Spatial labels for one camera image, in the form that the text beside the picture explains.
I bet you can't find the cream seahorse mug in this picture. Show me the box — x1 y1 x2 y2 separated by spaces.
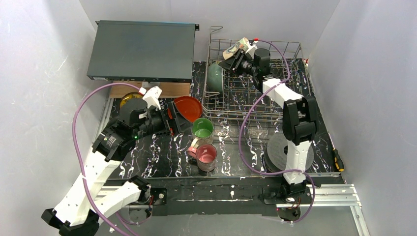
222 37 250 60

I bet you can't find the white floral bowl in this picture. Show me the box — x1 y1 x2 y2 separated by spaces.
207 63 224 93

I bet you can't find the red plate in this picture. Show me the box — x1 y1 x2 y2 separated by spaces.
174 96 202 122

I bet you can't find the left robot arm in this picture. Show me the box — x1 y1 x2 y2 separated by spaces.
41 98 200 236

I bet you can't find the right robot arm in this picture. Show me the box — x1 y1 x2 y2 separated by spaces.
219 48 319 198

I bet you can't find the wooden board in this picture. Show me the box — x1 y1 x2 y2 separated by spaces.
109 82 191 99

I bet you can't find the green interior mug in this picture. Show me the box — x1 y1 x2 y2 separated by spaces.
190 118 214 148

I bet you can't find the yellow patterned plate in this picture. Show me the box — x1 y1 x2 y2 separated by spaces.
119 92 143 109

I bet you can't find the pink interior mug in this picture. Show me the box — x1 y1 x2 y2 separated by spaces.
187 144 217 172

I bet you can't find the grey perforated filament spool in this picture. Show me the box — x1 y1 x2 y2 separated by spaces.
265 132 314 172

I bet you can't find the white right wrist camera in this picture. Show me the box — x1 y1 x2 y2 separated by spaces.
245 38 259 59

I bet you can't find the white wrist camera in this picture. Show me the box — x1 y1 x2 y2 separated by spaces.
139 86 162 110
245 38 259 59

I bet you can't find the metal wire dish rack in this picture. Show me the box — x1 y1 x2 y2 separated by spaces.
202 40 314 122

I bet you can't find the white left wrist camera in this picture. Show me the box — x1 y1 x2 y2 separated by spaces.
139 86 162 110

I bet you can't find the dark grey rack-mount box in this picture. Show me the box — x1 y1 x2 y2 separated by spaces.
87 20 200 83

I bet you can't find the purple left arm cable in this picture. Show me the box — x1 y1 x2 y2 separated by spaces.
72 82 147 236

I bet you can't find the aluminium frame rail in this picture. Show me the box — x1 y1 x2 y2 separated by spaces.
60 184 365 236

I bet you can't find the yellow handled screwdriver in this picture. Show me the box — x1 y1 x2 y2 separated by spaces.
332 148 345 172

